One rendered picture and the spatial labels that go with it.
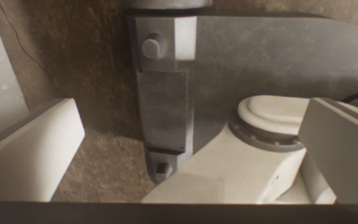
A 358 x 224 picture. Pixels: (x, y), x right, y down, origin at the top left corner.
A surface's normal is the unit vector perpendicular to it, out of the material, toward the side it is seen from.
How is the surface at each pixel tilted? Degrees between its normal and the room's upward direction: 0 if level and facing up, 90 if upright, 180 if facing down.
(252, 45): 0
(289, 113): 90
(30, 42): 0
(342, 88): 0
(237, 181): 90
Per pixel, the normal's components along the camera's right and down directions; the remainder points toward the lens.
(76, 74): -0.22, 0.51
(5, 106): 0.98, 0.16
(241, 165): -0.01, -0.86
